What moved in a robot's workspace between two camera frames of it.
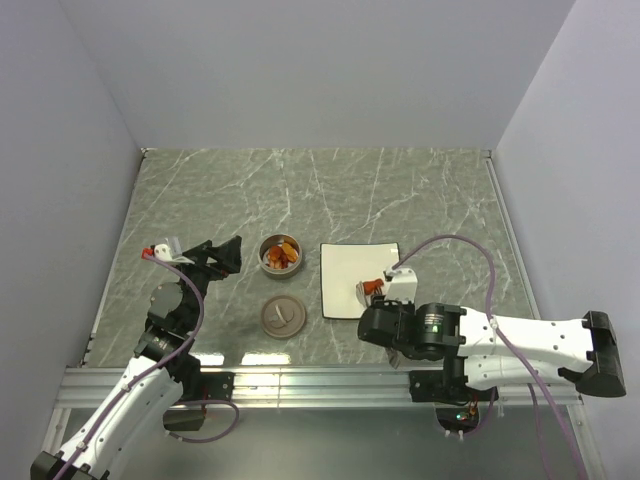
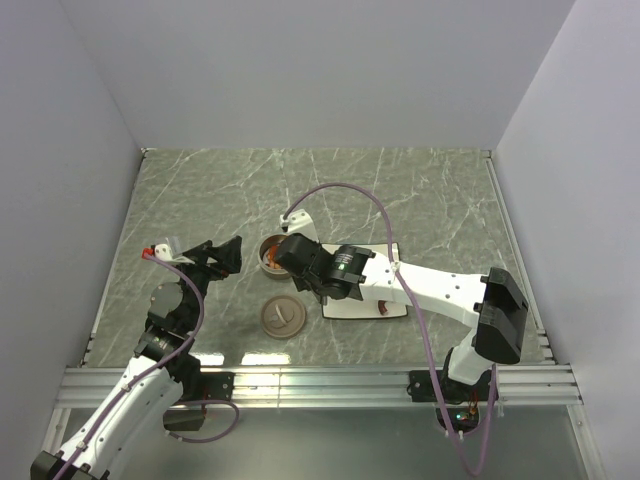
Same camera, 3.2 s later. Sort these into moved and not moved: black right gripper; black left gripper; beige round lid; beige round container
Moved: black right gripper
Not moved: black left gripper; beige round lid; beige round container
